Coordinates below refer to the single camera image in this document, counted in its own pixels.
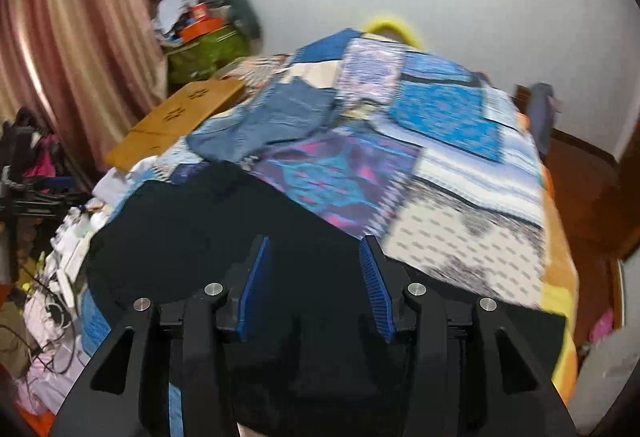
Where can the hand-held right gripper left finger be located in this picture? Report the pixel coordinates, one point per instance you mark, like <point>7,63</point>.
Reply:
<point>257,289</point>

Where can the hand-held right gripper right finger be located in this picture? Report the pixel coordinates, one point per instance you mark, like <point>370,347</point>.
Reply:
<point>375,289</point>

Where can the black pants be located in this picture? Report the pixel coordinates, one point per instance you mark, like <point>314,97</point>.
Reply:
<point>200,227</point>

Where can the patchwork printed blanket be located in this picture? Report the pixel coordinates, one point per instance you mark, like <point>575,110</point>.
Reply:
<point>450,197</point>

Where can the blue jeans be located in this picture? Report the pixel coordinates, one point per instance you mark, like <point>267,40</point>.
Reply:
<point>280,117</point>

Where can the orange blanket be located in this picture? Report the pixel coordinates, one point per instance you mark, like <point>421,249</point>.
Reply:
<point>557,267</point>

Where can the tan wooden board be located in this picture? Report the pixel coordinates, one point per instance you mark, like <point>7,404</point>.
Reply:
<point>175,117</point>

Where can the green bag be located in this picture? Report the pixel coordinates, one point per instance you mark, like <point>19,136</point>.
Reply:
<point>210,54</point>

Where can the orange box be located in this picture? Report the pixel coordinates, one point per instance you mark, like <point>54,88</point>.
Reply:
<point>200,31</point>

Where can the yellow curved tube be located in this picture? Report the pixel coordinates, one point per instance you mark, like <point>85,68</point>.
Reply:
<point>385,22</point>

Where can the small red box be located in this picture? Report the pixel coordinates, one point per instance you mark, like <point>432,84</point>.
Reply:
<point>201,11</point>

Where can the pink striped curtain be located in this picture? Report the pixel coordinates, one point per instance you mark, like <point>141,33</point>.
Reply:
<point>75,42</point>

